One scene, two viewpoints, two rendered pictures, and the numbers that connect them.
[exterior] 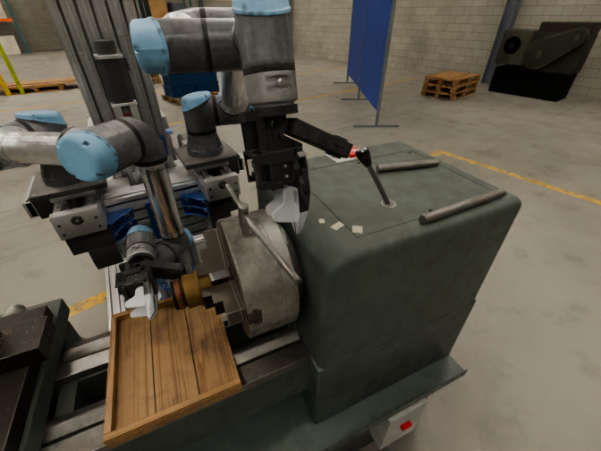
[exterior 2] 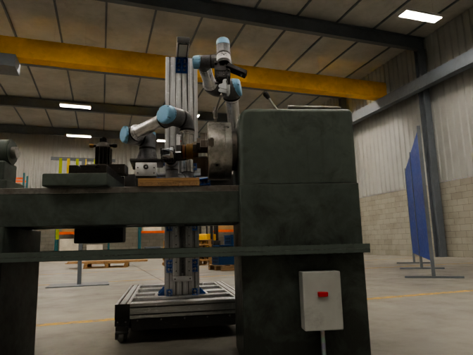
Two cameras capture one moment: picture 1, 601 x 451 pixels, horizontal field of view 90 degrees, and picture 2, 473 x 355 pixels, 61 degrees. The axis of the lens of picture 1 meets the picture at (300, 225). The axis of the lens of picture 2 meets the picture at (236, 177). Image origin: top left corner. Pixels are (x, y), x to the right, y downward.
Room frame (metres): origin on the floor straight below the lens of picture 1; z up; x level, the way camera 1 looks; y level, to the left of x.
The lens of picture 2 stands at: (-1.40, -0.69, 0.57)
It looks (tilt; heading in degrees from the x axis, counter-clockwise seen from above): 9 degrees up; 20
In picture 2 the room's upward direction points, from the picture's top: 1 degrees counter-clockwise
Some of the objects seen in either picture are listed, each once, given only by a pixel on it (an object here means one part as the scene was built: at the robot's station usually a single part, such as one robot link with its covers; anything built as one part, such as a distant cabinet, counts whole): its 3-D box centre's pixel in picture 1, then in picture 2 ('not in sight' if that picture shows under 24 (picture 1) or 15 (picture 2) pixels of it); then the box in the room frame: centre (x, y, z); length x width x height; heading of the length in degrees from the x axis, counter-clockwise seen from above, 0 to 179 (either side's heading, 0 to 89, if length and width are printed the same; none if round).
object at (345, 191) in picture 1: (369, 235); (288, 155); (0.77, -0.22, 1.06); 0.59 x 0.48 x 0.39; 115
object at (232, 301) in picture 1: (230, 304); (203, 146); (0.47, 0.17, 1.09); 0.12 x 0.11 x 0.05; 25
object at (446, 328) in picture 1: (350, 348); (293, 269); (0.76, -0.22, 0.43); 0.60 x 0.48 x 0.86; 115
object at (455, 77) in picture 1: (450, 84); not in sight; (7.98, -3.69, 0.22); 1.25 x 0.86 x 0.44; 131
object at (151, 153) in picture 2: (63, 164); (147, 155); (0.98, 0.83, 1.21); 0.15 x 0.15 x 0.10
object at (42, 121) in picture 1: (45, 131); (146, 139); (0.97, 0.84, 1.33); 0.13 x 0.12 x 0.14; 159
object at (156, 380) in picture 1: (171, 349); (171, 187); (0.48, 0.36, 0.88); 0.36 x 0.30 x 0.04; 25
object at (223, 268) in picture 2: (190, 80); (238, 251); (7.54, 2.52, 0.39); 1.20 x 0.80 x 0.79; 136
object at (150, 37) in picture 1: (178, 38); (207, 77); (0.74, 0.26, 1.60); 0.49 x 0.11 x 0.12; 16
